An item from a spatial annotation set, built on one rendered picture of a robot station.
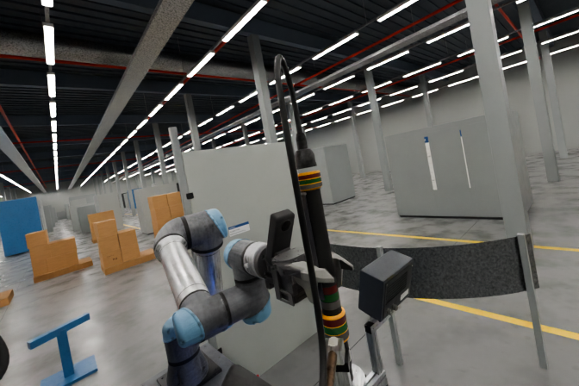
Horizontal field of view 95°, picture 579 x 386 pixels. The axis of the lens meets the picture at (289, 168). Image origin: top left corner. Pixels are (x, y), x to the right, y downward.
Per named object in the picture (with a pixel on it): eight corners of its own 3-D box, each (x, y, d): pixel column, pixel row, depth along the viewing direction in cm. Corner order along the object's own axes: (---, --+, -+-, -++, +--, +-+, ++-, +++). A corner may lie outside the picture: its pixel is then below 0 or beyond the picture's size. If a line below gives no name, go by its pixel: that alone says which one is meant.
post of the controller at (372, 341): (379, 376, 105) (370, 326, 105) (372, 371, 107) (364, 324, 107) (382, 370, 107) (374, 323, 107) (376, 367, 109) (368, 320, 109)
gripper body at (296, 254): (324, 289, 51) (285, 277, 60) (316, 245, 51) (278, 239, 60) (295, 308, 46) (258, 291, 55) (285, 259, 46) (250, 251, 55)
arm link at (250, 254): (267, 237, 64) (238, 248, 58) (279, 239, 60) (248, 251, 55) (273, 268, 64) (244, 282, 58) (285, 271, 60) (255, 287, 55)
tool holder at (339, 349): (367, 416, 39) (356, 351, 39) (320, 413, 41) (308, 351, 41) (366, 369, 48) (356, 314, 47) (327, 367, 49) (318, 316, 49)
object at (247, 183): (221, 407, 205) (170, 127, 203) (219, 403, 209) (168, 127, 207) (326, 326, 282) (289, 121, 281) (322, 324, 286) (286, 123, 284)
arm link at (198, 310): (142, 220, 89) (176, 324, 51) (177, 212, 95) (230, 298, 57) (147, 250, 93) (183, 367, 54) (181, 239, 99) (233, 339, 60)
